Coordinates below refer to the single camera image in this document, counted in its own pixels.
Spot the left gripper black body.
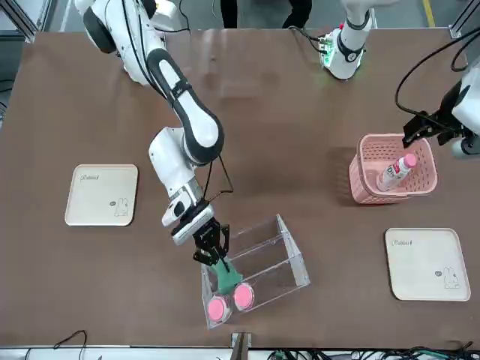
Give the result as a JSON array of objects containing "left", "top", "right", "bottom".
[{"left": 436, "top": 80, "right": 468, "bottom": 135}]

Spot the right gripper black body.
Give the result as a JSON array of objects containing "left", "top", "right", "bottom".
[{"left": 193, "top": 223, "right": 224, "bottom": 255}]

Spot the green cloth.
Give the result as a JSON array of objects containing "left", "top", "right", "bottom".
[{"left": 214, "top": 258, "right": 245, "bottom": 296}]

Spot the pink cap milk bottle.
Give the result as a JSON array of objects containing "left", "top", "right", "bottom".
[
  {"left": 206, "top": 292, "right": 234, "bottom": 323},
  {"left": 232, "top": 281, "right": 257, "bottom": 311},
  {"left": 376, "top": 152, "right": 418, "bottom": 192}
]

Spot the clear acrylic shelf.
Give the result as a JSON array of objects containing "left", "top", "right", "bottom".
[{"left": 199, "top": 213, "right": 311, "bottom": 331}]

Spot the pink plastic basket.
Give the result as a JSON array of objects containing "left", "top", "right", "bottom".
[{"left": 348, "top": 133, "right": 439, "bottom": 206}]

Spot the white desk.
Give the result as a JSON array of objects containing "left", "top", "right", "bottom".
[{"left": 0, "top": 346, "right": 480, "bottom": 360}]

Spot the cream rabbit print tray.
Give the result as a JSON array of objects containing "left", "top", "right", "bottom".
[
  {"left": 385, "top": 227, "right": 472, "bottom": 302},
  {"left": 64, "top": 163, "right": 139, "bottom": 227}
]

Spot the person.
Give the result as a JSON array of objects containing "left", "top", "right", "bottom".
[{"left": 220, "top": 0, "right": 313, "bottom": 29}]

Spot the white box with orange label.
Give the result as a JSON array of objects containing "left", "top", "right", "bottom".
[{"left": 155, "top": 0, "right": 177, "bottom": 19}]

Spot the grey right wrist camera housing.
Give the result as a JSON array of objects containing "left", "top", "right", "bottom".
[{"left": 171, "top": 204, "right": 215, "bottom": 247}]

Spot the grey wrist camera housing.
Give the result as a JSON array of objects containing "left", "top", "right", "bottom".
[
  {"left": 171, "top": 204, "right": 215, "bottom": 247},
  {"left": 449, "top": 135, "right": 480, "bottom": 161}
]

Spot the grey left wrist camera housing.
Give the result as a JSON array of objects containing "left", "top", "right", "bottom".
[{"left": 449, "top": 135, "right": 480, "bottom": 161}]

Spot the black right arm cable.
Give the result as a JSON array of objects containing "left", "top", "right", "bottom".
[{"left": 202, "top": 155, "right": 234, "bottom": 203}]

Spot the aluminium frame post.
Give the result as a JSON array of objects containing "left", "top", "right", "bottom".
[{"left": 230, "top": 331, "right": 253, "bottom": 360}]

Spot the black left base cable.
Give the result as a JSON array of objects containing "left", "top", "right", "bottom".
[{"left": 287, "top": 25, "right": 326, "bottom": 52}]

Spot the black base cable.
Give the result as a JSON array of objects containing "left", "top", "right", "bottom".
[
  {"left": 174, "top": 0, "right": 191, "bottom": 35},
  {"left": 287, "top": 25, "right": 326, "bottom": 52}
]

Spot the black cable bundle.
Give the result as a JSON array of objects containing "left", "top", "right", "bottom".
[{"left": 262, "top": 339, "right": 480, "bottom": 360}]

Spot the black right base cable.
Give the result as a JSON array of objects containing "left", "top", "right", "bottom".
[{"left": 174, "top": 0, "right": 191, "bottom": 35}]

